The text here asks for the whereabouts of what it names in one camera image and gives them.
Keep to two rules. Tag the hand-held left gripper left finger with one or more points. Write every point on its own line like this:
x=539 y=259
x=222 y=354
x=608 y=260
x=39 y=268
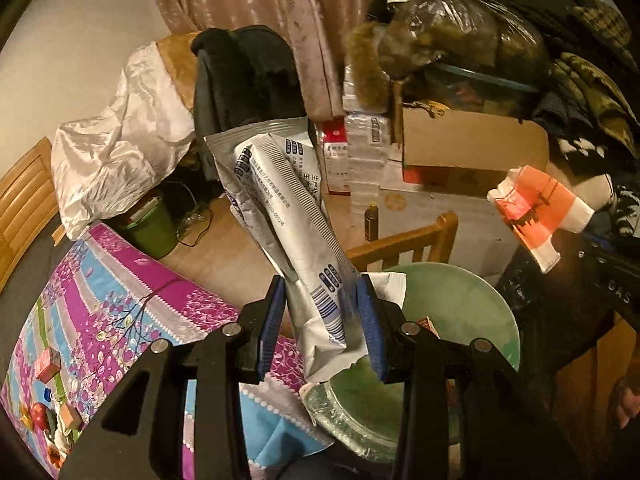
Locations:
x=272 y=321

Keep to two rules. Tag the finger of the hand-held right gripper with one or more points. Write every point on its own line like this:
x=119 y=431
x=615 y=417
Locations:
x=580 y=247

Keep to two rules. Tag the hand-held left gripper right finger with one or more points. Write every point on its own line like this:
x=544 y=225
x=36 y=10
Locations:
x=371 y=326

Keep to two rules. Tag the orange white paper packet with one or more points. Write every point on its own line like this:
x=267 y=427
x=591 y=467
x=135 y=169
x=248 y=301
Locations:
x=545 y=210

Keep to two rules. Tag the green plastic basin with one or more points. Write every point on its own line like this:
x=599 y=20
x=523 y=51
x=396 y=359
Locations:
x=450 y=300

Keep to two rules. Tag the silver foil packaging bag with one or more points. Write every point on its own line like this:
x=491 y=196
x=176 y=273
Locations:
x=295 y=220

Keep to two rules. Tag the person's right hand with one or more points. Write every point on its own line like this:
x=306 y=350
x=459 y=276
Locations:
x=626 y=405

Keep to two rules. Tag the white paper scrap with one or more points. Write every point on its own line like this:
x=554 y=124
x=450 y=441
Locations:
x=390 y=286

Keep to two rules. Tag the small red carton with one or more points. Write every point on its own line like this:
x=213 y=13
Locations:
x=429 y=326

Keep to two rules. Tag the beige cushion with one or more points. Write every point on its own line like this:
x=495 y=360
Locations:
x=597 y=191

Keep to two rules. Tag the black plastic bag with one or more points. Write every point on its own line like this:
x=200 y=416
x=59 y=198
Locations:
x=530 y=290

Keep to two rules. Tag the black white knitted sweater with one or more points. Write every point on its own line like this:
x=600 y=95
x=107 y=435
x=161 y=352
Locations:
x=580 y=147

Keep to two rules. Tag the brown glass bottle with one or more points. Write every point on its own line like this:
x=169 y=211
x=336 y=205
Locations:
x=371 y=222

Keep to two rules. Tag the white printer box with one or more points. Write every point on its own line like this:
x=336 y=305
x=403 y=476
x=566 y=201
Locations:
x=440 y=230

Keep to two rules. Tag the green waste bin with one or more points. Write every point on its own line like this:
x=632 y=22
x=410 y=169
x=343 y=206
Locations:
x=150 y=235

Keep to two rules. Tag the brown cardboard box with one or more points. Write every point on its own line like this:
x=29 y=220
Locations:
x=465 y=140

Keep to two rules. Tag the camouflage jacket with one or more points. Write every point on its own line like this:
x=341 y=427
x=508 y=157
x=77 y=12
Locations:
x=595 y=90

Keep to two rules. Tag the red white sack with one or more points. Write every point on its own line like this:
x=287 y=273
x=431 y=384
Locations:
x=335 y=160

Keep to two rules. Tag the purple floral tablecloth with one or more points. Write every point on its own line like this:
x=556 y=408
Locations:
x=100 y=300

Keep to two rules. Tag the clear tub blue rim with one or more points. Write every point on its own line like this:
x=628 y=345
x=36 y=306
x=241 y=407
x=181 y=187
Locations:
x=475 y=92

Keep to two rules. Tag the stack of white packs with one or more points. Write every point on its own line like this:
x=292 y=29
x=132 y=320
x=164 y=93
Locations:
x=367 y=135

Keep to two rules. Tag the olive plaid garment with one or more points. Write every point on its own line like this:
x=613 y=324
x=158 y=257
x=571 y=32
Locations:
x=602 y=25

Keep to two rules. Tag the beige toy block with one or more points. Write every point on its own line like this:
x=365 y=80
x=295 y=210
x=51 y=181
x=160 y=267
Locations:
x=68 y=415

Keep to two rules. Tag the pink toy block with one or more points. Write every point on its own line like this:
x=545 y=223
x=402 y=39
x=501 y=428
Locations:
x=47 y=363

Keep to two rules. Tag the white satin cloth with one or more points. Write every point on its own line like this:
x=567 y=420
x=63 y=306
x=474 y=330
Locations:
x=115 y=150

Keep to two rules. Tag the black garment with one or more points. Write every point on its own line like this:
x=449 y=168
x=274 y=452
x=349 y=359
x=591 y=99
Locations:
x=270 y=75

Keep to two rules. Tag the clear bag of dark clothes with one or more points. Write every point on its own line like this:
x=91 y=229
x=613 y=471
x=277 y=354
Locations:
x=450 y=35

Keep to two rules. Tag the red toy ball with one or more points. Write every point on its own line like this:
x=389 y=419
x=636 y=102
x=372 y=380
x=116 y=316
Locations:
x=39 y=413

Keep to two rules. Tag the fur trimmed coat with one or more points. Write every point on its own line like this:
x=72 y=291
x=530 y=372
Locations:
x=365 y=70

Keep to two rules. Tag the light wooden chair back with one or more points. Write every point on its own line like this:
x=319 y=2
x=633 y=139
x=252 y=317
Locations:
x=27 y=200

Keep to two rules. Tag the tan cushion cover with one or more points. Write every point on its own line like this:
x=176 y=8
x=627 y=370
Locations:
x=177 y=60

